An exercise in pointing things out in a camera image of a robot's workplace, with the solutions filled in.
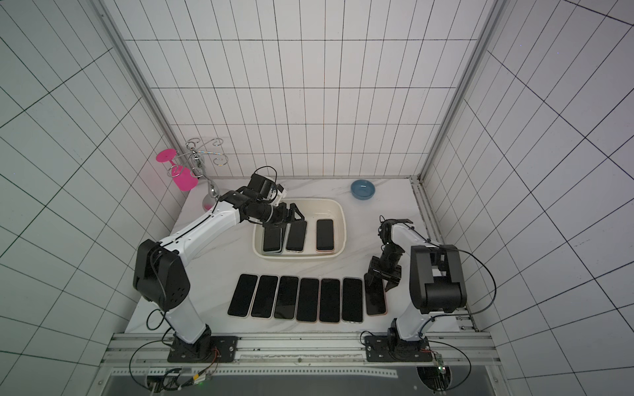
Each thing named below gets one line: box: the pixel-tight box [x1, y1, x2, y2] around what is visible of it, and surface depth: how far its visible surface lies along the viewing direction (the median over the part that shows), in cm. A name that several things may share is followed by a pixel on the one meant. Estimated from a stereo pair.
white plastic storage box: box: [252, 198, 346, 260], surface depth 99 cm
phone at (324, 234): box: [316, 219, 334, 250], surface depth 98 cm
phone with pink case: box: [296, 278, 319, 322], surface depth 85 cm
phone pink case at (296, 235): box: [285, 220, 308, 251], surface depth 99 cm
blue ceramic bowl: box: [350, 179, 376, 201], surface depth 115 cm
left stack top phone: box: [263, 226, 283, 253], surface depth 97 cm
